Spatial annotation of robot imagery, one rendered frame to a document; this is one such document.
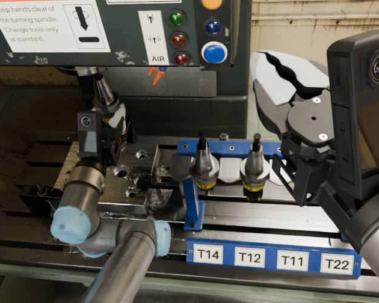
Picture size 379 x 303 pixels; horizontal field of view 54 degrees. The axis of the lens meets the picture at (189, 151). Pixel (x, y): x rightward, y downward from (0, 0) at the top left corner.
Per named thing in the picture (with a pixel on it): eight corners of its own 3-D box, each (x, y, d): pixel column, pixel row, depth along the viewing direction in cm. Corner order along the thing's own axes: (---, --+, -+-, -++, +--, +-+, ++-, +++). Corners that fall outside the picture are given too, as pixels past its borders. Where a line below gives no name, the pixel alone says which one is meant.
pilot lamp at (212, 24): (221, 36, 50) (221, 21, 48) (205, 36, 50) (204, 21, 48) (221, 33, 50) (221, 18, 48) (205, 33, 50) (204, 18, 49)
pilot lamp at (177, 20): (184, 27, 49) (183, 12, 48) (168, 27, 50) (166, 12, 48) (185, 25, 50) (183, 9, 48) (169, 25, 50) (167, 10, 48)
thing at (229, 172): (240, 184, 81) (240, 182, 80) (216, 183, 82) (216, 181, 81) (242, 159, 85) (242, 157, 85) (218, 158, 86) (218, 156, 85)
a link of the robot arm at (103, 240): (123, 262, 86) (110, 241, 78) (77, 259, 88) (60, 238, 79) (130, 231, 91) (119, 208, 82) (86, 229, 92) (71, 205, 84)
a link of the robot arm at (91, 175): (61, 179, 78) (97, 181, 77) (68, 162, 81) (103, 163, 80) (73, 198, 84) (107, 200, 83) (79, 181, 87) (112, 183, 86)
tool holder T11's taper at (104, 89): (115, 92, 93) (108, 70, 87) (113, 104, 90) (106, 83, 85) (97, 94, 93) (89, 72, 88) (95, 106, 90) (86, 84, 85)
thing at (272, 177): (293, 187, 79) (293, 184, 79) (268, 186, 80) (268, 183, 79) (291, 161, 84) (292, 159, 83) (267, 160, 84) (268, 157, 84)
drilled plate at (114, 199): (147, 214, 109) (144, 205, 105) (54, 208, 113) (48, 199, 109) (160, 154, 123) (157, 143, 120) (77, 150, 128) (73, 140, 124)
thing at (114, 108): (121, 97, 95) (119, 89, 93) (119, 114, 91) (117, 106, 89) (97, 99, 95) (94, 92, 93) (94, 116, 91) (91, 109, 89)
